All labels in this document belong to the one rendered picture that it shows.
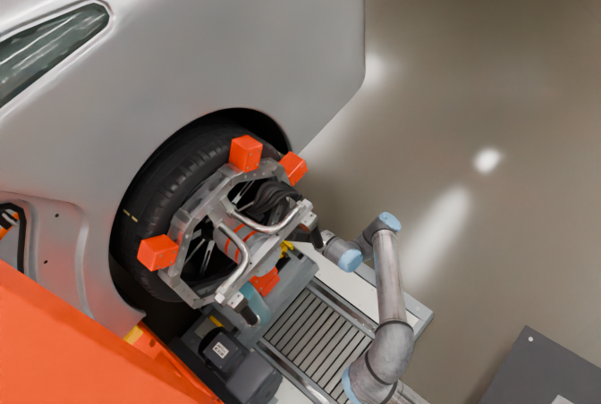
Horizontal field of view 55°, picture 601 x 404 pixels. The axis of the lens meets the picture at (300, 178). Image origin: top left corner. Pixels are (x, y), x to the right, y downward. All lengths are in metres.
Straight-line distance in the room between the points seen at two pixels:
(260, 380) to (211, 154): 0.91
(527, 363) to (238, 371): 1.06
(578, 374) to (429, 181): 1.16
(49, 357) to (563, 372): 1.78
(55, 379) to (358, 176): 2.18
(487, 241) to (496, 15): 1.50
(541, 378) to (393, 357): 0.75
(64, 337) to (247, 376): 1.31
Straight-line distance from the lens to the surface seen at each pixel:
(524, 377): 2.31
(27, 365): 1.05
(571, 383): 2.33
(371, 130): 3.18
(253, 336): 2.59
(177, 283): 1.89
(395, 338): 1.73
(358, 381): 1.78
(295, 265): 2.59
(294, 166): 2.03
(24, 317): 0.97
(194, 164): 1.78
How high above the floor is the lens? 2.53
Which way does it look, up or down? 55 degrees down
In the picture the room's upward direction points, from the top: 21 degrees counter-clockwise
